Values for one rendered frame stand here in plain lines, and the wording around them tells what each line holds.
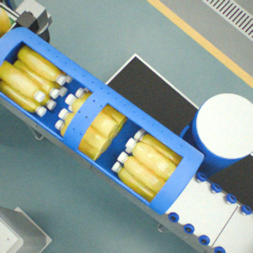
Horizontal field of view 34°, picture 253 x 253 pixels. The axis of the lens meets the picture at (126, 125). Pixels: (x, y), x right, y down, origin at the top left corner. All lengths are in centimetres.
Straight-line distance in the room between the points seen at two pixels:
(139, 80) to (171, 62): 34
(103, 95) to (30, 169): 130
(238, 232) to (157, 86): 123
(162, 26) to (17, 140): 128
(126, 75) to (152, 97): 22
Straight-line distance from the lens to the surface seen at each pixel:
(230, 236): 183
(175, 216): 172
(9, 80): 169
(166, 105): 268
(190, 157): 152
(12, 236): 168
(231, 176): 267
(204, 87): 293
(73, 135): 154
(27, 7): 214
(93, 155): 163
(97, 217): 268
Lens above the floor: 268
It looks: 75 degrees down
